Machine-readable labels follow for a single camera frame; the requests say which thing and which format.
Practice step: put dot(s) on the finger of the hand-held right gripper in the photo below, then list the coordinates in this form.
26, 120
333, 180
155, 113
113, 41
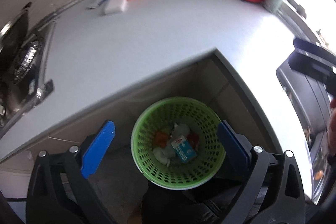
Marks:
309, 66
309, 46

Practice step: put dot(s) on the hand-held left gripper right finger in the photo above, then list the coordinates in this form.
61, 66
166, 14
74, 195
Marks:
232, 146

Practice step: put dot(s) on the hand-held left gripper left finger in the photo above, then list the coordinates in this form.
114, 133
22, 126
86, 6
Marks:
97, 150

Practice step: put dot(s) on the red snack packet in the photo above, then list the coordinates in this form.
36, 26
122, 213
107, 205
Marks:
194, 140

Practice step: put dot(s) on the blue white milk carton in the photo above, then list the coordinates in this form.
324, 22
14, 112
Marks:
183, 151

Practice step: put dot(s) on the green plastic basket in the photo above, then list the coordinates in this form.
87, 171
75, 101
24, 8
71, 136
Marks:
178, 144

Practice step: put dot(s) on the orange foam fruit net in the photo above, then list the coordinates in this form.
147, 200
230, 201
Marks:
160, 138

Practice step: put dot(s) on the person's right hand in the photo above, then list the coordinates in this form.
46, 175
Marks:
332, 132

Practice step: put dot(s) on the pale green ceramic cup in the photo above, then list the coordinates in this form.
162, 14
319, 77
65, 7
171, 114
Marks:
274, 1

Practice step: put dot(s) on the white sponge block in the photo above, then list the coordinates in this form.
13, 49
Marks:
115, 6

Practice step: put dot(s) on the white blue sachet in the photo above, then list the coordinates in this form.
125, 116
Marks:
98, 2

